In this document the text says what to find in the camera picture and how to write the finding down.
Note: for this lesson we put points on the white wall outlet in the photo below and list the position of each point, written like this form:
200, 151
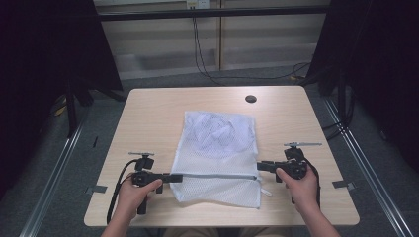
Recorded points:
197, 4

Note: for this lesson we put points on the person's legs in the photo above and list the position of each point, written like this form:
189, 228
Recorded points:
227, 232

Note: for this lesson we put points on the grey tape strip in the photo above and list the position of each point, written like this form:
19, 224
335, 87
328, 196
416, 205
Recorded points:
343, 185
96, 189

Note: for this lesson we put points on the person's left hand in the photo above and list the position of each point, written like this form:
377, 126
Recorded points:
131, 197

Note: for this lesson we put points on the person's right hand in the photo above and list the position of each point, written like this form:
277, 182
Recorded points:
301, 191

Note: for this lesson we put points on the black horizontal bar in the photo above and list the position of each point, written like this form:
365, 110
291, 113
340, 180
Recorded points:
214, 13

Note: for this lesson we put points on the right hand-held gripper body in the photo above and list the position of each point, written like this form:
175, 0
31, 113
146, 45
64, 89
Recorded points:
294, 164

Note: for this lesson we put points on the black metal stand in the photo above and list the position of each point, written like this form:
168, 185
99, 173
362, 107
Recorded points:
71, 112

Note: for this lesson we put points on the white mesh laundry bag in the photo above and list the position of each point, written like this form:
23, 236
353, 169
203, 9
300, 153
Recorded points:
217, 161

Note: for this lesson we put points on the white garment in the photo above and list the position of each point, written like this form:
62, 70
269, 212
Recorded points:
220, 130

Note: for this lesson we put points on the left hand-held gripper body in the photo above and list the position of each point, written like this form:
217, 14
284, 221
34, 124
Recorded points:
145, 177

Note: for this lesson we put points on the black curtain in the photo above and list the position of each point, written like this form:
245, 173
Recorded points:
378, 65
39, 65

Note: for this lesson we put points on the metal floor rail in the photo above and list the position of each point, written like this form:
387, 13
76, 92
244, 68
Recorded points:
369, 171
49, 184

